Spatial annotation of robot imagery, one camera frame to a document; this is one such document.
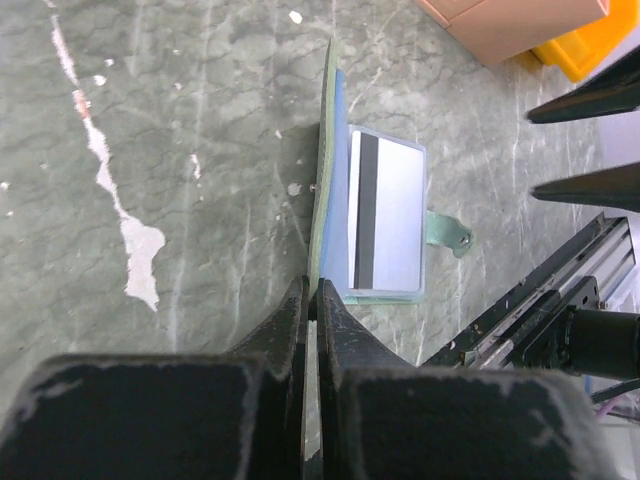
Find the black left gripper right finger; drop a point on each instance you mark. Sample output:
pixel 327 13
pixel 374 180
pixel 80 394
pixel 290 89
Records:
pixel 383 418

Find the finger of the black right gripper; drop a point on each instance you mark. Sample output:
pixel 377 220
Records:
pixel 613 187
pixel 614 90

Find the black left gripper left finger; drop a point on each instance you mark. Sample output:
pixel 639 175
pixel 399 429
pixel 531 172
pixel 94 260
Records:
pixel 235 415

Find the aluminium frame rail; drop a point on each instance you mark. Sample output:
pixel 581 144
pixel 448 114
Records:
pixel 589 271

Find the cardboard box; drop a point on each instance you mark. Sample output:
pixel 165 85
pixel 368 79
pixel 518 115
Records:
pixel 496 30

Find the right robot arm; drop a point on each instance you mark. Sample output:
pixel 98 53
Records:
pixel 594 342

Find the green card holder wallet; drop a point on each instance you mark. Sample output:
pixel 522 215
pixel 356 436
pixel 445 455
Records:
pixel 328 249

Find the silver magnetic stripe card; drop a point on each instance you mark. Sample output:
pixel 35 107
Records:
pixel 386 213

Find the yellow bin with boxes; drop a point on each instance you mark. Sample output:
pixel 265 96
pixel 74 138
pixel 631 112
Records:
pixel 579 52

